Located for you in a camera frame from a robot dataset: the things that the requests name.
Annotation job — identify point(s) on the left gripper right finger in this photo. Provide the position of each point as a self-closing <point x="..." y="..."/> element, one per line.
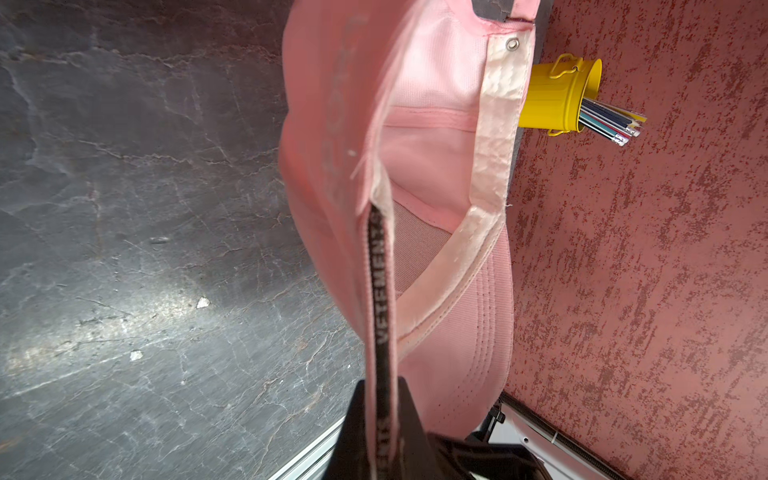
<point x="414" y="458"/>

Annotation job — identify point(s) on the aluminium front rail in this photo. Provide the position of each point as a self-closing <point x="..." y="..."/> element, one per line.
<point x="311" y="463"/>

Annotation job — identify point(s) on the pink baseball cap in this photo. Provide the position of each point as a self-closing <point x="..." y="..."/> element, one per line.
<point x="396" y="154"/>

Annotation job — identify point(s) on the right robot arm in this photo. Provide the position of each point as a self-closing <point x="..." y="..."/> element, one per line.
<point x="514" y="442"/>

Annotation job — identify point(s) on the yellow pencil cup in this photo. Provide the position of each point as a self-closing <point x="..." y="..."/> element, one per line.
<point x="556" y="92"/>

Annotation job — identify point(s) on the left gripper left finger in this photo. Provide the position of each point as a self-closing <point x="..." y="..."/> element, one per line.
<point x="349" y="459"/>

